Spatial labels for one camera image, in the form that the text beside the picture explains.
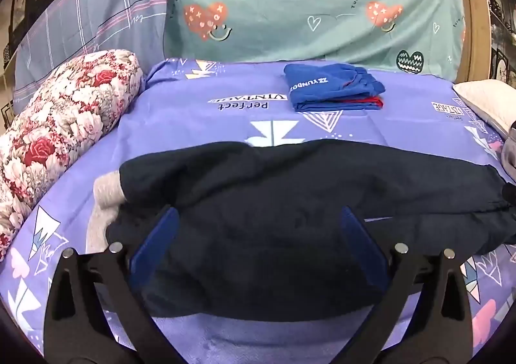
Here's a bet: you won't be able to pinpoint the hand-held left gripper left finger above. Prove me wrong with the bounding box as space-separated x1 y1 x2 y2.
44 205 186 364

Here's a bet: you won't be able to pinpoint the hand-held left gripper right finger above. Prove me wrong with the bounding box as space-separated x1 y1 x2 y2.
331 206 473 364

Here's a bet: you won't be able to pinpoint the dark navy pants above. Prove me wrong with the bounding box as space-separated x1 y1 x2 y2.
105 139 516 322

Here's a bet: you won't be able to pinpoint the folded blue pants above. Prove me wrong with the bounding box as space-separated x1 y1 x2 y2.
283 62 386 113

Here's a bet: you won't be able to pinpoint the white pillow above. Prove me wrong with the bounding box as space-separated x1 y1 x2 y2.
452 79 516 139

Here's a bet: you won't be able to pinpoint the grey cloth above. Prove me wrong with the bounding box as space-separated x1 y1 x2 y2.
86 170 130 254

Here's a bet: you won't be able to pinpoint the purple printed bedsheet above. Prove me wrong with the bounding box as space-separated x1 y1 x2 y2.
0 58 516 364

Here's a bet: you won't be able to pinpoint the rolled floral quilt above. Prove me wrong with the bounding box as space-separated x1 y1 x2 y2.
0 49 145 262

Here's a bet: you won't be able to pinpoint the wooden bed frame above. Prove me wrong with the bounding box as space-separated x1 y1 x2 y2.
439 0 493 82

